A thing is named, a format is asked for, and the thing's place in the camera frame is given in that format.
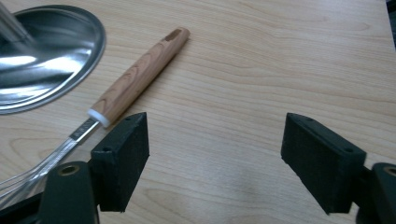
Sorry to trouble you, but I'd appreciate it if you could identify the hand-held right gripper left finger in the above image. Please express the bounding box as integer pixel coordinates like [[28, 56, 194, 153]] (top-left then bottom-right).
[[90, 112, 150, 214]]

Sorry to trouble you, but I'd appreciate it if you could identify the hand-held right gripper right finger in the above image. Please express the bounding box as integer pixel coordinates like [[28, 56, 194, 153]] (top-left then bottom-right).
[[280, 112, 368, 216]]

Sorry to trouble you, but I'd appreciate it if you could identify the wire whisk with wooden handle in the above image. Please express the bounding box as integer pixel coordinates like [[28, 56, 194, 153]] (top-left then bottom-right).
[[0, 27, 191, 210]]

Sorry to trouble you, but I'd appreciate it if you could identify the metal stand with round base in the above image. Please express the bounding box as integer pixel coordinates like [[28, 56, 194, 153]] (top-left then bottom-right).
[[0, 1, 107, 116]]

